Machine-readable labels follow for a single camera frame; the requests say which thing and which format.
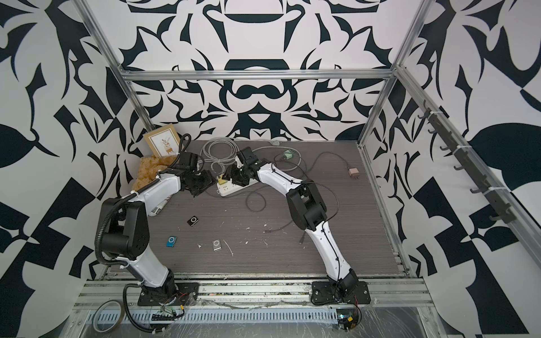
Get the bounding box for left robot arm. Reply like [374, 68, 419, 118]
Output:
[94, 144, 216, 304]

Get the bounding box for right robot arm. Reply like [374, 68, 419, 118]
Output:
[223, 147, 359, 305]

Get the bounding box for white power strip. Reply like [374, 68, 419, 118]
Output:
[217, 179, 258, 197]

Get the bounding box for black mp3 player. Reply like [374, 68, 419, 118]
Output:
[187, 216, 199, 227]

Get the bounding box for tan teddy bear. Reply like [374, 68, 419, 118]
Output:
[132, 156, 176, 191]

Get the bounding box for framed plant picture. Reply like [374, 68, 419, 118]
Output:
[144, 124, 192, 157]

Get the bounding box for blue mp3 player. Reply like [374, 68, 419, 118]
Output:
[166, 236, 177, 247]

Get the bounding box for tape roll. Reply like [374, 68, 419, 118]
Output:
[92, 300, 125, 334]

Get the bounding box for grey power strip cord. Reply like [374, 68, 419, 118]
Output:
[198, 137, 303, 174]

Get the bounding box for dark usb cable green charger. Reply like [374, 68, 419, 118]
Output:
[261, 147, 305, 183]

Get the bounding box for dark usb cable pink charger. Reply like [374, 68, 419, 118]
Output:
[299, 152, 352, 178]

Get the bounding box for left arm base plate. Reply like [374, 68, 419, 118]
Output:
[138, 283, 200, 306]

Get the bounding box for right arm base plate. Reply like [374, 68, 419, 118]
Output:
[310, 281, 371, 306]

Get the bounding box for black wall hook rack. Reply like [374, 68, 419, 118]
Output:
[419, 108, 517, 224]

